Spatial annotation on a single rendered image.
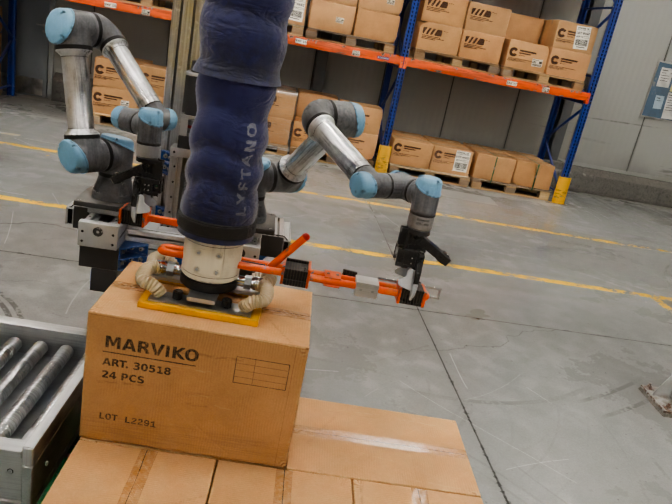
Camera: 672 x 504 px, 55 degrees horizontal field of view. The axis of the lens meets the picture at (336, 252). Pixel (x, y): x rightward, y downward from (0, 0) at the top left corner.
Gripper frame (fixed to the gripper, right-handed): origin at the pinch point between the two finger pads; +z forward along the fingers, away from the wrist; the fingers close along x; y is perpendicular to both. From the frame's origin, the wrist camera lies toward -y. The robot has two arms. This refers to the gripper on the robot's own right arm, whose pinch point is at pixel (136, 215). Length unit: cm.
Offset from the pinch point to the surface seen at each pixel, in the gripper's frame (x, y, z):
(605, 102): 855, 515, -42
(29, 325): 3, -35, 48
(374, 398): 90, 108, 108
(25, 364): -14, -28, 53
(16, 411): -40, -20, 53
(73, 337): 2, -19, 50
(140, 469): -56, 21, 54
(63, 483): -66, 4, 54
